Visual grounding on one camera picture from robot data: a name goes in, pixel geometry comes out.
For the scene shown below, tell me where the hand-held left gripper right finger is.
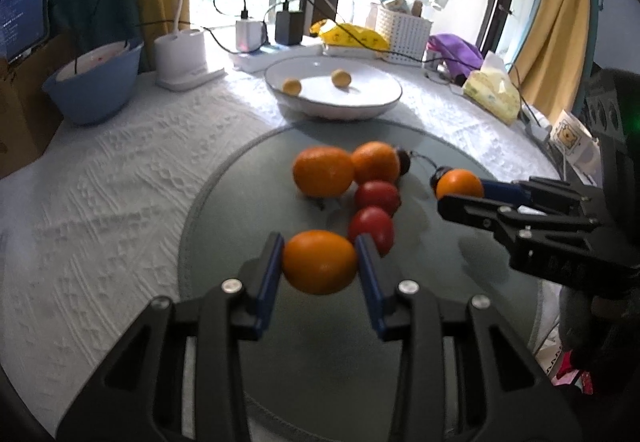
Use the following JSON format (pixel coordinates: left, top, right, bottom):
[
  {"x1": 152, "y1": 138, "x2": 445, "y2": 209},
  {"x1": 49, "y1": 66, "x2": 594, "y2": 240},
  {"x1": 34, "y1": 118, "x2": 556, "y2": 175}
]
[{"x1": 352, "y1": 234, "x2": 583, "y2": 442}]

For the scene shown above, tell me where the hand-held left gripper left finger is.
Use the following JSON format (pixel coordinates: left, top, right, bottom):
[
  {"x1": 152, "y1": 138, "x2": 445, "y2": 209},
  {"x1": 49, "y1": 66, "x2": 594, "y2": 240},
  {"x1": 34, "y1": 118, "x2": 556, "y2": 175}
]
[{"x1": 57, "y1": 232, "x2": 286, "y2": 442}]

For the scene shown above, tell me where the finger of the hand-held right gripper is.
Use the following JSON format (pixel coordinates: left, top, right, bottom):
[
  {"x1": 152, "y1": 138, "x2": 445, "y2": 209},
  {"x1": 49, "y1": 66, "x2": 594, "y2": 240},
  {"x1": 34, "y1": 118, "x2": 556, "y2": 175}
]
[
  {"x1": 480, "y1": 176, "x2": 598, "y2": 217},
  {"x1": 437, "y1": 194, "x2": 601, "y2": 253}
]

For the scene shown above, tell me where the small orange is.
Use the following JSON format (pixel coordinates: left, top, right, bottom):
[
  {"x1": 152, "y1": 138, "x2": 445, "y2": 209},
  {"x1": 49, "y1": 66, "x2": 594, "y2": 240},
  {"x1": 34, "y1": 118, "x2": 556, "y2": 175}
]
[{"x1": 436, "y1": 169, "x2": 485, "y2": 201}]

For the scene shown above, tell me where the smooth oval orange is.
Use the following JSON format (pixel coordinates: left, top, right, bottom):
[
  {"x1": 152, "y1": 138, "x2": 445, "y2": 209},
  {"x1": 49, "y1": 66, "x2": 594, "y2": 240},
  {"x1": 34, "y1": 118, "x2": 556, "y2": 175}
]
[{"x1": 282, "y1": 230, "x2": 359, "y2": 295}]

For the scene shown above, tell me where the red tomato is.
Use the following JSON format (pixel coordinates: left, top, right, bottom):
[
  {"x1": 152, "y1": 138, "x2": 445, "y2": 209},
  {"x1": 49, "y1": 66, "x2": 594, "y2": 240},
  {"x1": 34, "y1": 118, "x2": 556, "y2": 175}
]
[
  {"x1": 355, "y1": 180, "x2": 402, "y2": 217},
  {"x1": 348, "y1": 207, "x2": 395, "y2": 257}
]

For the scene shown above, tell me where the round orange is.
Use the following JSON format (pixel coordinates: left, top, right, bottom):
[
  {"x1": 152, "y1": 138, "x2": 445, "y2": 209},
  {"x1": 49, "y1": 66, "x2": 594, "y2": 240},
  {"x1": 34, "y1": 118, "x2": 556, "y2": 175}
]
[{"x1": 351, "y1": 142, "x2": 401, "y2": 185}]

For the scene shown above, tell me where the large textured orange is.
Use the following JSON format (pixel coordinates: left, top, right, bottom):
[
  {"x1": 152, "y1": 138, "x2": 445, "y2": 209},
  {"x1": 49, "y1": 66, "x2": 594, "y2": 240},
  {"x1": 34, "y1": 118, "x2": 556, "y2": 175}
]
[{"x1": 292, "y1": 147, "x2": 356, "y2": 199}]

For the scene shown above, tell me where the white plate with dark rim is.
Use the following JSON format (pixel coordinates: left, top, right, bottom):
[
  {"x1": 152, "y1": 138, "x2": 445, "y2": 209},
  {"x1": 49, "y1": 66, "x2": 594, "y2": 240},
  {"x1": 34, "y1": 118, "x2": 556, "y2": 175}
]
[{"x1": 264, "y1": 56, "x2": 403, "y2": 119}]

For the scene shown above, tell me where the person's right hand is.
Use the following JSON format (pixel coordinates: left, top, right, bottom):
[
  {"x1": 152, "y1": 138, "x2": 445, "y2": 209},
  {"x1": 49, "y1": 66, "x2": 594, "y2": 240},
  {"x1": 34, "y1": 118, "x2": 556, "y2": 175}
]
[{"x1": 559, "y1": 289, "x2": 640, "y2": 393}]

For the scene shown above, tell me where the white power adapter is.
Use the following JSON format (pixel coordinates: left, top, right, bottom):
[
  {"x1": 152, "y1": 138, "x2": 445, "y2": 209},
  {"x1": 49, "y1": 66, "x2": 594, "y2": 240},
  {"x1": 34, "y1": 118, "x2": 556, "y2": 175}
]
[{"x1": 520, "y1": 104, "x2": 552, "y2": 143}]

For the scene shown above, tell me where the round grey table mat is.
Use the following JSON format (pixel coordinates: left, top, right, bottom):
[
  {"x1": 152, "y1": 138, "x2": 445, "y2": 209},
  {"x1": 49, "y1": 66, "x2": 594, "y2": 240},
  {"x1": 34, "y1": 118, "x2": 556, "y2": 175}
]
[{"x1": 177, "y1": 119, "x2": 546, "y2": 442}]

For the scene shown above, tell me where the yellow tissue pack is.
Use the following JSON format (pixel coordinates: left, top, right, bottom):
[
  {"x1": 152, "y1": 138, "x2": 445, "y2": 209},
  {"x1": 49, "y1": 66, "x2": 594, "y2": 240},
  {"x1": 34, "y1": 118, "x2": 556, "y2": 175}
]
[{"x1": 462, "y1": 52, "x2": 521, "y2": 125}]

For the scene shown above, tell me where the purple cloth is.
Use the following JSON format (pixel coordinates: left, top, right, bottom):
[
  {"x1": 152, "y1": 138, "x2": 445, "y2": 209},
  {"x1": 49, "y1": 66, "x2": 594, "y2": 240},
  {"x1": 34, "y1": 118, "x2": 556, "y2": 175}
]
[{"x1": 429, "y1": 34, "x2": 483, "y2": 77}]

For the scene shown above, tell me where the red packaging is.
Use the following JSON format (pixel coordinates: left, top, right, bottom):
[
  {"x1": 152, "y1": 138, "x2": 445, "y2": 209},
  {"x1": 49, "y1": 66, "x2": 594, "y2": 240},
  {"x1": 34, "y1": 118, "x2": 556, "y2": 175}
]
[{"x1": 547, "y1": 347, "x2": 596, "y2": 394}]

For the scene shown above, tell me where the white embossed tablecloth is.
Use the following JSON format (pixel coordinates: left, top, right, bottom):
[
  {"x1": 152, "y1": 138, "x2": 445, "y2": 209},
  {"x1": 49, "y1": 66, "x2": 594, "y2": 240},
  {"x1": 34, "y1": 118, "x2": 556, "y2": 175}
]
[{"x1": 0, "y1": 56, "x2": 601, "y2": 442}]

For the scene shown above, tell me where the white perforated basket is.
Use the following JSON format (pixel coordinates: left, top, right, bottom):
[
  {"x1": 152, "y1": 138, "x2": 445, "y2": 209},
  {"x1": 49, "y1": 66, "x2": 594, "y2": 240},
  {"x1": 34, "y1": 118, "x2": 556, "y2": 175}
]
[{"x1": 375, "y1": 4, "x2": 433, "y2": 67}]

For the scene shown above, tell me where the yellow plastic bag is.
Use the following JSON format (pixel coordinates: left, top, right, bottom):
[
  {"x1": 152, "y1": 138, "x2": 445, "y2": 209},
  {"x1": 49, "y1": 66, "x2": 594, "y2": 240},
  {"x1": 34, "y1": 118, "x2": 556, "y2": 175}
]
[{"x1": 310, "y1": 20, "x2": 390, "y2": 51}]

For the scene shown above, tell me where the white power strip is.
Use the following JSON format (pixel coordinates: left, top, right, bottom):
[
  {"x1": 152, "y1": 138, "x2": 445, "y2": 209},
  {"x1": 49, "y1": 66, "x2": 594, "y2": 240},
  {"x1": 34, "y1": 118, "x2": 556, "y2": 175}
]
[{"x1": 230, "y1": 42, "x2": 323, "y2": 72}]

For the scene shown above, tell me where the white charger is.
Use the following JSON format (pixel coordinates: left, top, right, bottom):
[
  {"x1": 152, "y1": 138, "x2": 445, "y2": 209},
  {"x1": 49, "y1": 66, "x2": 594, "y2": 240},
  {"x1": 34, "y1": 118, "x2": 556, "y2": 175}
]
[{"x1": 236, "y1": 19, "x2": 266, "y2": 53}]

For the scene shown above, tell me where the black charger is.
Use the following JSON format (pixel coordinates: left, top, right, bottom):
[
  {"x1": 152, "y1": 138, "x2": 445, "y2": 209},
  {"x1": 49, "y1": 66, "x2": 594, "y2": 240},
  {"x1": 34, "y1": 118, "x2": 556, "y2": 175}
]
[{"x1": 276, "y1": 10, "x2": 303, "y2": 46}]

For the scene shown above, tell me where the blue plastic bowl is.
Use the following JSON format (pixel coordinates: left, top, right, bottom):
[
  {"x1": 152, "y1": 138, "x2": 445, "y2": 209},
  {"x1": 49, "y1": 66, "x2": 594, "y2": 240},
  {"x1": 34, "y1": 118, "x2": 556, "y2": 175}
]
[{"x1": 42, "y1": 39, "x2": 145, "y2": 125}]

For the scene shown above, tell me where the cardboard box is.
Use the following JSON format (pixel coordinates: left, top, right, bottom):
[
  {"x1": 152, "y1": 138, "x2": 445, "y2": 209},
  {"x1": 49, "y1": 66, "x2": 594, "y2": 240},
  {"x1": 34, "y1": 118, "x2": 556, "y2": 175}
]
[{"x1": 0, "y1": 34, "x2": 66, "y2": 177}]

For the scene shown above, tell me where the tablet screen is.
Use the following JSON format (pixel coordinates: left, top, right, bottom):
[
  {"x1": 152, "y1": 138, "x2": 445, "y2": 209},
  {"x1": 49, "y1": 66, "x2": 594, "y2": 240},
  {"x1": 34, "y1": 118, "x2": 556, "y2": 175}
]
[{"x1": 0, "y1": 0, "x2": 51, "y2": 65}]

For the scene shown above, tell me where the black lamp cable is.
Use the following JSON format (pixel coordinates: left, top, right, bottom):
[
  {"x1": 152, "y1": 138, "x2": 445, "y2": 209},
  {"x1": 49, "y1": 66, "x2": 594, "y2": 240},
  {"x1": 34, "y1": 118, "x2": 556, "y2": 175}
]
[{"x1": 135, "y1": 20, "x2": 237, "y2": 55}]

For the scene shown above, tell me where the black cable of white charger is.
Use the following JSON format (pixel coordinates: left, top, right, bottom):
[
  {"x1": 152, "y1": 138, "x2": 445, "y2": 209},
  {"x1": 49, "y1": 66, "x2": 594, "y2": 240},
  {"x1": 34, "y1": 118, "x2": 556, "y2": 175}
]
[{"x1": 213, "y1": 0, "x2": 249, "y2": 21}]

